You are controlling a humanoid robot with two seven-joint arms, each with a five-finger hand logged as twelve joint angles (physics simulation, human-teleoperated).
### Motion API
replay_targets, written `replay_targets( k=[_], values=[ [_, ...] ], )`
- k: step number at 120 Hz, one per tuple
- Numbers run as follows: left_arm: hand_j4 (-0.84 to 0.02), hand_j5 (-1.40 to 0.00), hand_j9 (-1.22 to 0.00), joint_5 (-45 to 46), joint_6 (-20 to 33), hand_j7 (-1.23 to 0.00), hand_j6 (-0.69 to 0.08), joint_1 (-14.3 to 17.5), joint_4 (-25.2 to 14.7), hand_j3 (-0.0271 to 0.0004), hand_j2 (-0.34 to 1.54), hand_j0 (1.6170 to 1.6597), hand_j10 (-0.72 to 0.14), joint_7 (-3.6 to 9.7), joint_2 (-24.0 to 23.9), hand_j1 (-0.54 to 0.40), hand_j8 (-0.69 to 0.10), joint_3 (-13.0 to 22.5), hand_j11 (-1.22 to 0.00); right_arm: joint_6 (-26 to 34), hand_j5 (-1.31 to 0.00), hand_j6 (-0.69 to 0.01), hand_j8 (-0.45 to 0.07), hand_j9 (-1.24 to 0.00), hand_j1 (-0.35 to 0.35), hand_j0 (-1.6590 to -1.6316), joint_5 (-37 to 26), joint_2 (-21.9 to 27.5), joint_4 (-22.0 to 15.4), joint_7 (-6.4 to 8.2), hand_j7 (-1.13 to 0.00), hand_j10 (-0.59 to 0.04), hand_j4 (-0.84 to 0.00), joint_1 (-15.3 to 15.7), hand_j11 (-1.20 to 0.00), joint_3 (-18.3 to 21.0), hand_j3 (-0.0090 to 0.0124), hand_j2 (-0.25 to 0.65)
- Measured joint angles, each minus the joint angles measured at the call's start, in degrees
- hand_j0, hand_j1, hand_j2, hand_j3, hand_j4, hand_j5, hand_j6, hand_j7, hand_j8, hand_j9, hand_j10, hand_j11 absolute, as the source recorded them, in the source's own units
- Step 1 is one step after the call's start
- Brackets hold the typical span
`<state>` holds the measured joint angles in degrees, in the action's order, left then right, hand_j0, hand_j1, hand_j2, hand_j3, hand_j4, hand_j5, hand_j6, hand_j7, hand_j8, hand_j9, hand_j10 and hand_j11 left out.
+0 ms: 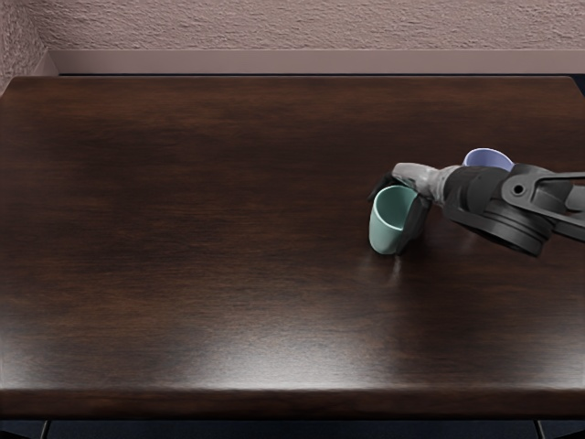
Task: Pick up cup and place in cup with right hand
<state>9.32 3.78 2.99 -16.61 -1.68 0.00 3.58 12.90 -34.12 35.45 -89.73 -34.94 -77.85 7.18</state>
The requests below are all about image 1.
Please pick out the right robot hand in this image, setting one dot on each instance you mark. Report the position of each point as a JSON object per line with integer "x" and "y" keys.
{"x": 418, "y": 176}

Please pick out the teal green cup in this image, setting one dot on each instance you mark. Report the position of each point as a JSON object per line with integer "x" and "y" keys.
{"x": 386, "y": 224}

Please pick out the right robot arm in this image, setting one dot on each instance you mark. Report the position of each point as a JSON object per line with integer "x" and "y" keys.
{"x": 507, "y": 206}

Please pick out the lavender blue cup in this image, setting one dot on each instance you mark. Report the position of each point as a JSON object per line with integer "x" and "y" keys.
{"x": 486, "y": 158}

